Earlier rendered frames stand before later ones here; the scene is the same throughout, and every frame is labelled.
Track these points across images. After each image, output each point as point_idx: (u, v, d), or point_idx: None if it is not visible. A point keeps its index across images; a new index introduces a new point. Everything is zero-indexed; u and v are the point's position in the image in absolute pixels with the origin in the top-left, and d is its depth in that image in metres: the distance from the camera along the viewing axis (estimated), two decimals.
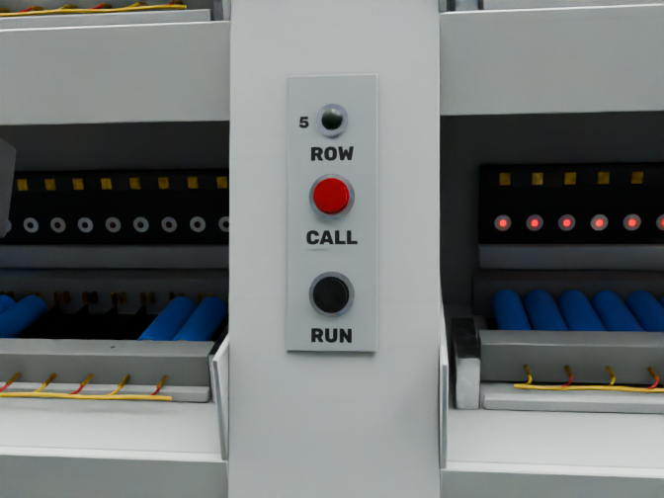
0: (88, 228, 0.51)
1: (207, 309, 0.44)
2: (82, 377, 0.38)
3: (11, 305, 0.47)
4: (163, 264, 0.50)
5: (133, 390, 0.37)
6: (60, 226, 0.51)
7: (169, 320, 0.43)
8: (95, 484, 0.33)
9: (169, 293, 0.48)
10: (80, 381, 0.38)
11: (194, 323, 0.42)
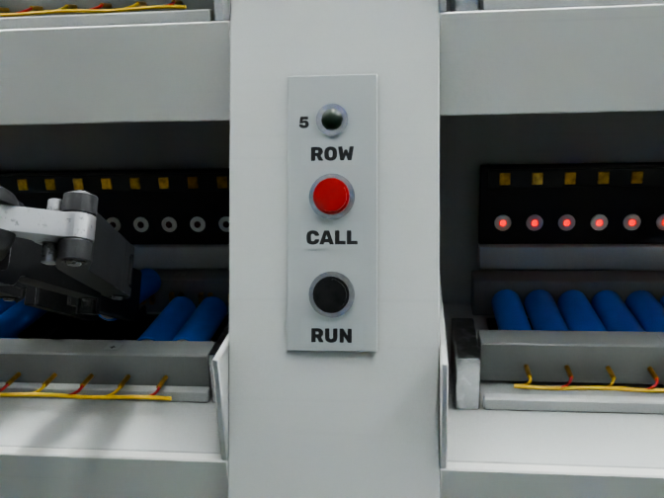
0: None
1: (207, 309, 0.44)
2: (82, 377, 0.38)
3: (11, 305, 0.47)
4: (163, 264, 0.50)
5: (133, 390, 0.37)
6: None
7: (169, 320, 0.43)
8: (95, 484, 0.33)
9: (169, 293, 0.48)
10: (80, 381, 0.38)
11: (194, 323, 0.42)
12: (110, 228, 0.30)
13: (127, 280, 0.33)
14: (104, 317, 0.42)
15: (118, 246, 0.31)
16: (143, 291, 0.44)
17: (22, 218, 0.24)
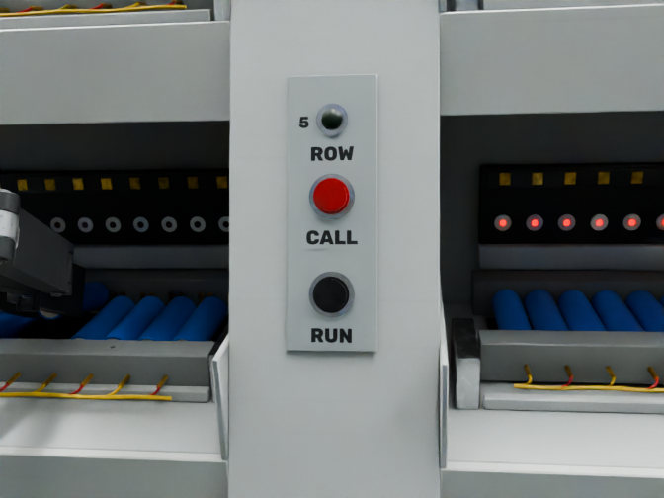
0: (88, 228, 0.51)
1: (207, 309, 0.44)
2: (82, 377, 0.38)
3: None
4: (163, 264, 0.50)
5: (133, 390, 0.37)
6: (60, 226, 0.51)
7: (169, 320, 0.43)
8: (95, 484, 0.33)
9: (169, 293, 0.48)
10: (80, 381, 0.38)
11: (194, 323, 0.42)
12: (41, 226, 0.30)
13: (67, 277, 0.34)
14: None
15: (51, 243, 0.31)
16: None
17: None
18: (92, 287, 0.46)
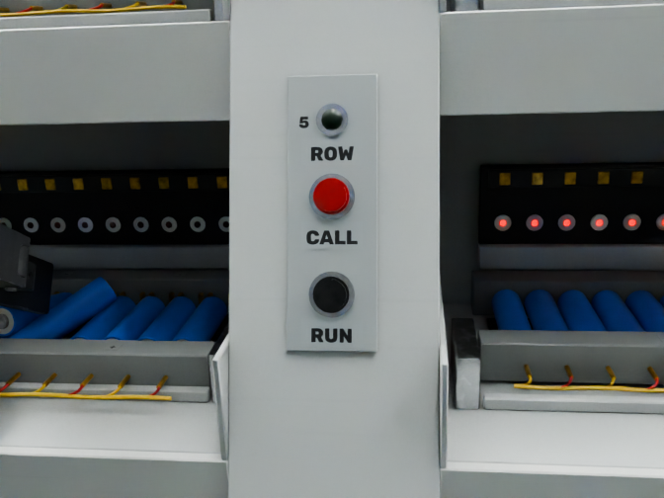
0: (88, 228, 0.51)
1: (207, 309, 0.44)
2: (82, 377, 0.38)
3: None
4: (163, 264, 0.50)
5: (133, 390, 0.37)
6: (60, 226, 0.51)
7: (169, 320, 0.43)
8: (95, 484, 0.33)
9: (169, 293, 0.48)
10: (80, 381, 0.38)
11: (194, 323, 0.42)
12: None
13: (21, 271, 0.33)
14: None
15: None
16: None
17: None
18: (73, 293, 0.44)
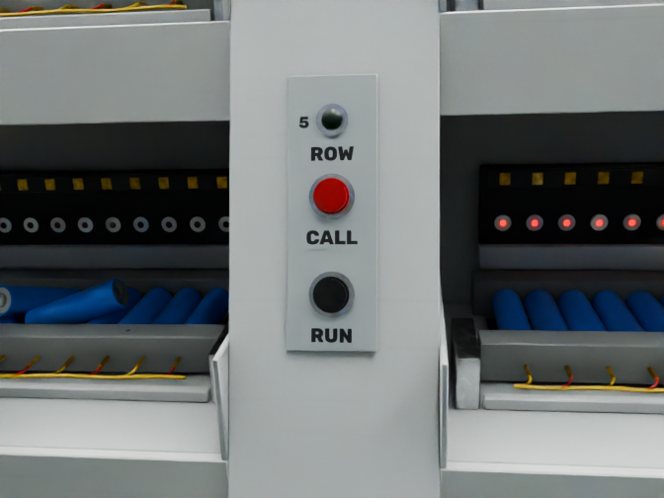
0: (88, 228, 0.51)
1: (212, 299, 0.45)
2: (99, 360, 0.40)
3: None
4: (163, 264, 0.50)
5: (133, 390, 0.37)
6: (60, 226, 0.51)
7: (177, 310, 0.44)
8: (95, 484, 0.33)
9: (169, 293, 0.48)
10: (97, 364, 0.40)
11: (201, 312, 0.43)
12: None
13: None
14: None
15: None
16: None
17: None
18: (84, 297, 0.42)
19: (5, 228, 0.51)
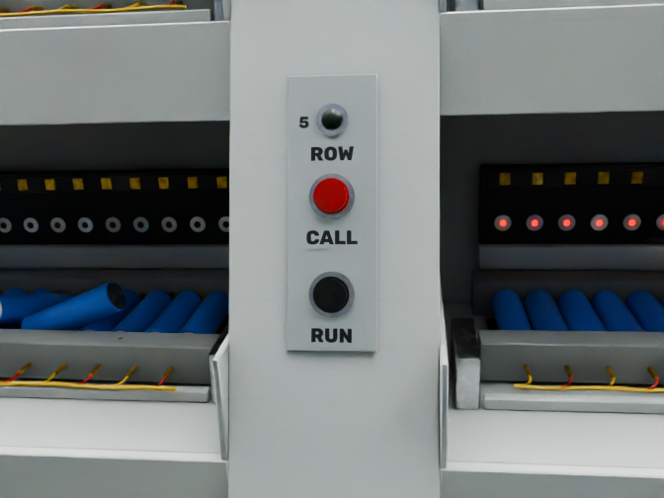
0: (88, 228, 0.51)
1: (211, 303, 0.45)
2: (91, 368, 0.39)
3: None
4: (163, 264, 0.50)
5: (133, 390, 0.37)
6: (60, 226, 0.51)
7: (176, 313, 0.44)
8: (95, 484, 0.33)
9: (169, 293, 0.48)
10: (89, 372, 0.39)
11: (199, 316, 0.43)
12: None
13: None
14: None
15: None
16: None
17: None
18: (91, 321, 0.42)
19: (5, 228, 0.51)
